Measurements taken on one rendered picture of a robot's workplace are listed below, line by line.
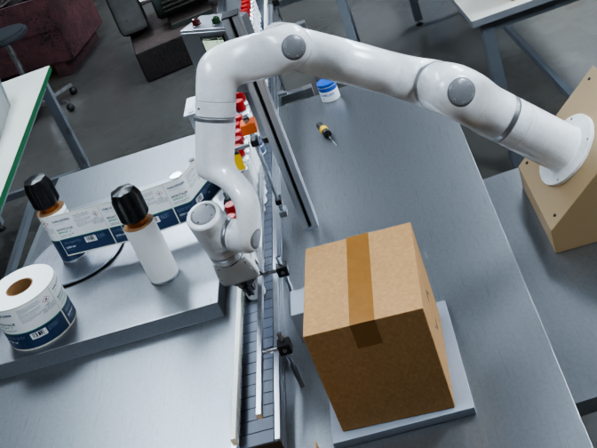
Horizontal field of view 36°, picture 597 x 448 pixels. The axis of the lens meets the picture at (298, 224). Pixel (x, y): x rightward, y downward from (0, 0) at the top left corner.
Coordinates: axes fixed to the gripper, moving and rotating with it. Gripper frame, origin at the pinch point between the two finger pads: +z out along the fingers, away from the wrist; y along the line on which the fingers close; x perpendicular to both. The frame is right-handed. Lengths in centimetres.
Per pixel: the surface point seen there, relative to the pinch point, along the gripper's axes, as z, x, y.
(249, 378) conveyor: -3.2, 27.2, 1.8
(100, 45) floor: 278, -489, 176
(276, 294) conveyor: 7.0, -0.3, -5.2
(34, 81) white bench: 103, -242, 129
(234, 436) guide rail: -13.6, 45.7, 3.6
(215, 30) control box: -36, -55, -10
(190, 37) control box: -33, -59, -2
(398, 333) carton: -29, 42, -36
